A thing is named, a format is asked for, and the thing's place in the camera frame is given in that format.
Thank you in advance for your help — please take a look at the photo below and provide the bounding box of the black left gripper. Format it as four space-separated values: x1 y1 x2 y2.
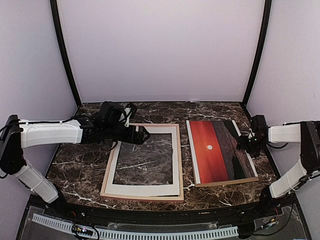
102 124 150 145

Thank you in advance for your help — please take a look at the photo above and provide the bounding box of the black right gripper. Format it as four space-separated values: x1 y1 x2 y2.
236 135 266 157

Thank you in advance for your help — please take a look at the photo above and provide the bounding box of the light wooden picture frame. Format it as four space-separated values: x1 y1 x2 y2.
99 122 185 202

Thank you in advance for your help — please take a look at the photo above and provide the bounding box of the red sunset photo print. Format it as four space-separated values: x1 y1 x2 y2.
186 120 259 184

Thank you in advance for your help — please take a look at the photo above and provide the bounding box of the white photo mat board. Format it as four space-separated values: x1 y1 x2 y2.
104 125 181 197

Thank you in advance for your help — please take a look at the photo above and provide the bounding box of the clear acrylic sheet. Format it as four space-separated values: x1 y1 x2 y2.
113 133 173 186

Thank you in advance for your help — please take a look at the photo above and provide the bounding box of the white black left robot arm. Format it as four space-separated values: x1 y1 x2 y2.
0 115 151 218

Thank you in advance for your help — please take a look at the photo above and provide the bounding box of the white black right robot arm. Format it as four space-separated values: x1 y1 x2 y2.
236 115 320 217

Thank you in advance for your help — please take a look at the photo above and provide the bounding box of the brown cardboard backing board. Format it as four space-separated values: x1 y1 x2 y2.
195 177 259 188

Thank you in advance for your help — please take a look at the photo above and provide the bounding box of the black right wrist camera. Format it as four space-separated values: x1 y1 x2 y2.
250 114 268 133

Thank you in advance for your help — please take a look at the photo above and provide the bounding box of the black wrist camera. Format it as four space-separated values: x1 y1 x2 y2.
250 114 268 133
97 101 137 127

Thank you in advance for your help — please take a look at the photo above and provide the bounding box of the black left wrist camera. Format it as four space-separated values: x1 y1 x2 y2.
97 101 137 127

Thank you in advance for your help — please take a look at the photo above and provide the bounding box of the black table edge rail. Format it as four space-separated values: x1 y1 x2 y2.
17 195 309 240

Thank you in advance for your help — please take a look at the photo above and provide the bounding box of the grey slotted cable duct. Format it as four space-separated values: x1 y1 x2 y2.
31 213 239 240

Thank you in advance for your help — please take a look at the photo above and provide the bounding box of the black corner post right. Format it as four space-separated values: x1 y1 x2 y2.
241 0 272 109

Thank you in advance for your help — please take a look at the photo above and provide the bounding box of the black corner post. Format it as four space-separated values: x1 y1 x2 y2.
241 0 272 109
49 0 82 108

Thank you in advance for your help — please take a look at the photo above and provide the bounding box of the black corner post left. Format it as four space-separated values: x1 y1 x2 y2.
49 0 82 108

